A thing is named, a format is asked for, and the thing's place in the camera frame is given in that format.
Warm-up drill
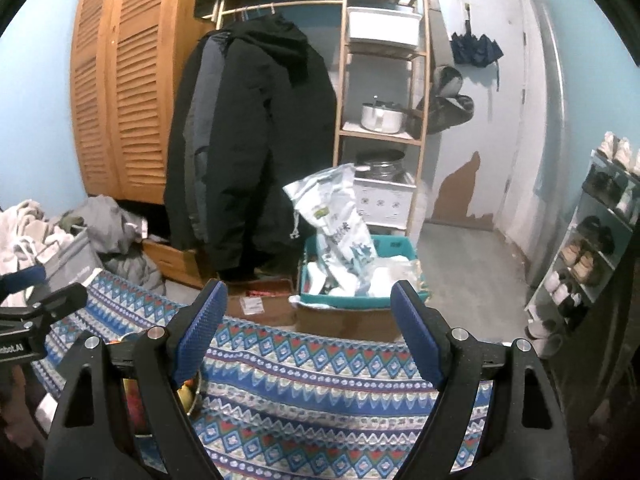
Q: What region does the large red apple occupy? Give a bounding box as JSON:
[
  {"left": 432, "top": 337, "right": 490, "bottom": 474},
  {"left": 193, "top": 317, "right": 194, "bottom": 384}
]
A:
[{"left": 122, "top": 378, "right": 149, "bottom": 434}]

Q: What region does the grey clothes pile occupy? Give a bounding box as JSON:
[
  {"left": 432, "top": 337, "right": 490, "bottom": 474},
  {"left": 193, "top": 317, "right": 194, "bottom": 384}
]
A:
[{"left": 1, "top": 195, "right": 165, "bottom": 308}]

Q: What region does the glass fruit bowl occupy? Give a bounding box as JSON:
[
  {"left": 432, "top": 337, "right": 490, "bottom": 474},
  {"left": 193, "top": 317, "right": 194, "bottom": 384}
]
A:
[{"left": 108, "top": 333, "right": 204, "bottom": 438}]

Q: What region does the cardboard box under crate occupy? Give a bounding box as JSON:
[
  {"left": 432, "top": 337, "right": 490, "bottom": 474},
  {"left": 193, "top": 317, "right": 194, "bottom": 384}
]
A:
[{"left": 296, "top": 304, "right": 400, "bottom": 342}]

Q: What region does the wooden drawer box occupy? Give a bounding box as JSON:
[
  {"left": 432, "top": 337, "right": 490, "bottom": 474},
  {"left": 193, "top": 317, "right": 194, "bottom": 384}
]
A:
[{"left": 142, "top": 240, "right": 207, "bottom": 288}]

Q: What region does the clear plastic bag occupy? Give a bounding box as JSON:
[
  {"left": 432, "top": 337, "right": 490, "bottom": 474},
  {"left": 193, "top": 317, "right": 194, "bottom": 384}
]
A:
[{"left": 368, "top": 255, "right": 426, "bottom": 298}]

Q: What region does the patterned blue tablecloth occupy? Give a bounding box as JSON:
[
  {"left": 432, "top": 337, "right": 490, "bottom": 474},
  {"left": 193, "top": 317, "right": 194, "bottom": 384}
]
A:
[{"left": 29, "top": 268, "right": 494, "bottom": 480}]

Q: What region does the teal storage crate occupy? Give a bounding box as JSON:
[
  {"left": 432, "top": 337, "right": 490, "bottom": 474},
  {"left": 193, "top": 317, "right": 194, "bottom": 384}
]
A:
[{"left": 298, "top": 235, "right": 430, "bottom": 310}]

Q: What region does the flat cardboard box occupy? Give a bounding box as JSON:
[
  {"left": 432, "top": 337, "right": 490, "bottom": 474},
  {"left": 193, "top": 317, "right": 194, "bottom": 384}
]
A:
[{"left": 226, "top": 278, "right": 296, "bottom": 327}]

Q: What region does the grey shoe rack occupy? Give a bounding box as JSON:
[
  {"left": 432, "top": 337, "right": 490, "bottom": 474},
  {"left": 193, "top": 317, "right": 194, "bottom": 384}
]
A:
[{"left": 524, "top": 131, "right": 639, "bottom": 359}]

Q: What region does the grey hanging jacket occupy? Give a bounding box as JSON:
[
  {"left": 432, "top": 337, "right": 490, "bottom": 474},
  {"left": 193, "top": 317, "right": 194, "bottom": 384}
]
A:
[{"left": 183, "top": 32, "right": 229, "bottom": 243}]

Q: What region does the white patterned storage box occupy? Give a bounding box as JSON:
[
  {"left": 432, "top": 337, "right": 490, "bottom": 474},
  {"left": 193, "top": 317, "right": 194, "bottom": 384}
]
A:
[{"left": 354, "top": 172, "right": 416, "bottom": 231}]

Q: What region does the white door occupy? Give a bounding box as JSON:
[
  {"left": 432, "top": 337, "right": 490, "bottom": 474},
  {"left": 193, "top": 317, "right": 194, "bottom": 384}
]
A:
[{"left": 423, "top": 0, "right": 526, "bottom": 231}]

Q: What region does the white printed rice bag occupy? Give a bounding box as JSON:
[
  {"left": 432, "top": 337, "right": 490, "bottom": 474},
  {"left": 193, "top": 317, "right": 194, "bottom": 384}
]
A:
[{"left": 283, "top": 164, "right": 376, "bottom": 273}]

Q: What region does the steel pot on box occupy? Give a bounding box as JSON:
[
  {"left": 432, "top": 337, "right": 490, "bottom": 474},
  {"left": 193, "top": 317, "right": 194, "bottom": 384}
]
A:
[{"left": 356, "top": 148, "right": 405, "bottom": 181}]

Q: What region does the wooden louvered closet door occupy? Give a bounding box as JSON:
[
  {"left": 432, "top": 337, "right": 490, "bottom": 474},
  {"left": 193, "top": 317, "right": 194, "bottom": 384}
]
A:
[{"left": 70, "top": 0, "right": 212, "bottom": 204}]

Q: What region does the black hanging coat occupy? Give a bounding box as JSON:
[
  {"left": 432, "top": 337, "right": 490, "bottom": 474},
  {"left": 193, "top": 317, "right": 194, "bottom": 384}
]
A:
[{"left": 164, "top": 13, "right": 336, "bottom": 283}]

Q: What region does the dark bag on hook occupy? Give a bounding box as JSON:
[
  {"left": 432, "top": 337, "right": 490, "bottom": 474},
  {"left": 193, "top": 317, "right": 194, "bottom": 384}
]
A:
[{"left": 426, "top": 65, "right": 475, "bottom": 134}]

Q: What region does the white cooking pot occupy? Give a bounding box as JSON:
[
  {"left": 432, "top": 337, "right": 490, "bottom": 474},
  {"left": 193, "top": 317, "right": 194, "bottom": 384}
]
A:
[{"left": 360, "top": 96, "right": 405, "bottom": 134}]

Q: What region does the wooden shelf unit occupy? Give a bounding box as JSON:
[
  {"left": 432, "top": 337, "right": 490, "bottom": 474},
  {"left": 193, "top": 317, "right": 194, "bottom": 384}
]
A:
[{"left": 332, "top": 0, "right": 432, "bottom": 235}]

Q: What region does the dark blue umbrella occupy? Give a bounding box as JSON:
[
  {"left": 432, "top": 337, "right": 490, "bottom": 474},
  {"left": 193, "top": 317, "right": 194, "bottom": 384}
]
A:
[{"left": 450, "top": 3, "right": 503, "bottom": 88}]

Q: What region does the white plastic bin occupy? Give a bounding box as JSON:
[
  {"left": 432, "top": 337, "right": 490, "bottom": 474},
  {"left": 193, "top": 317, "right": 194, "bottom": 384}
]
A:
[{"left": 347, "top": 6, "right": 421, "bottom": 50}]

